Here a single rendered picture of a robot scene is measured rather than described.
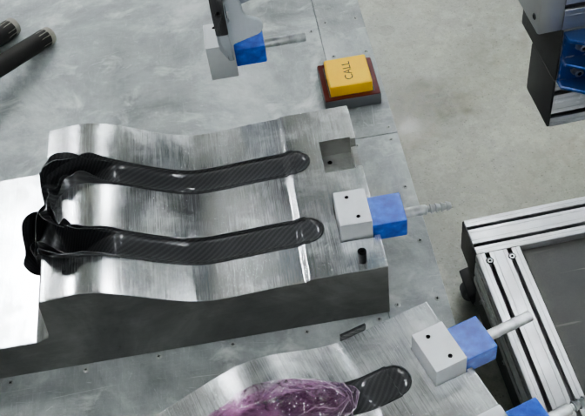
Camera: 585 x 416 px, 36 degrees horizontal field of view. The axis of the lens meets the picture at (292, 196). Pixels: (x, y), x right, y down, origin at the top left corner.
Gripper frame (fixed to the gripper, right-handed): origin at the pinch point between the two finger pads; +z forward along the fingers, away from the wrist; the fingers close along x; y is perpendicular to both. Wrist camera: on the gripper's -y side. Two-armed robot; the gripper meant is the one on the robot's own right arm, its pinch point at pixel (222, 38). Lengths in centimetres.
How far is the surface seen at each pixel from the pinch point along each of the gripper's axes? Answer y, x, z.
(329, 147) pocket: 11.0, -15.7, 7.2
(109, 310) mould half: -16.3, -36.0, 5.1
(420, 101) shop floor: 44, 80, 95
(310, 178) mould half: 7.8, -21.5, 5.9
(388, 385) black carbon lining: 12, -48, 10
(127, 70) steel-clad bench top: -16.0, 14.9, 14.9
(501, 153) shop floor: 60, 56, 95
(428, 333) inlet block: 16.7, -44.7, 6.8
